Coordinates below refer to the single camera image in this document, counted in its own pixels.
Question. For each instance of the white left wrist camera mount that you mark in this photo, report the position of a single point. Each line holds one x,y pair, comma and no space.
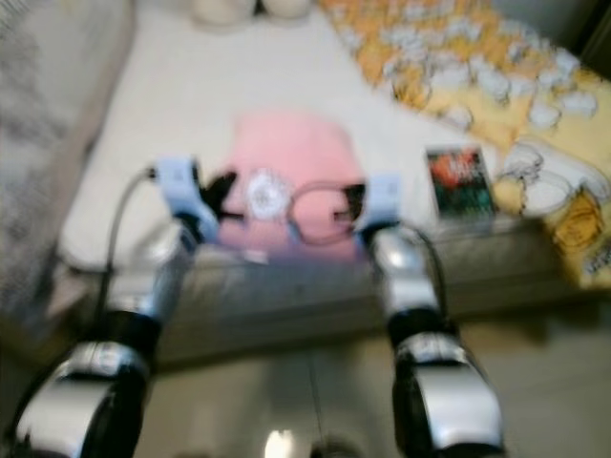
177,181

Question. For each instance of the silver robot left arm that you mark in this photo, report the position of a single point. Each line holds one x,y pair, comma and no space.
95,382

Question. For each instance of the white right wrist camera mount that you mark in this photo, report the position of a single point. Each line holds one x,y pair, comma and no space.
384,196

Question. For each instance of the pink pillow with sheep print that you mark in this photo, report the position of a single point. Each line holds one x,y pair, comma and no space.
296,148

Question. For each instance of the grey paisley print duvet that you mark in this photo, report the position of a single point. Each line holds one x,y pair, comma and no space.
57,143

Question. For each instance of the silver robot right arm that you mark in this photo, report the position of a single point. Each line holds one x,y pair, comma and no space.
444,382

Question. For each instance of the beige plush toy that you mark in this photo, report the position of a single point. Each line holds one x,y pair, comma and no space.
224,9

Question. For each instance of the yellow cartoon egg blanket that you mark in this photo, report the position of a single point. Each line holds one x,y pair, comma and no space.
458,67

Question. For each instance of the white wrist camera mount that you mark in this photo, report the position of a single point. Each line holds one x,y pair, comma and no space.
384,196
177,181

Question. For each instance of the dark paperback book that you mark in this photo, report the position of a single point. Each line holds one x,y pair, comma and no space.
460,183

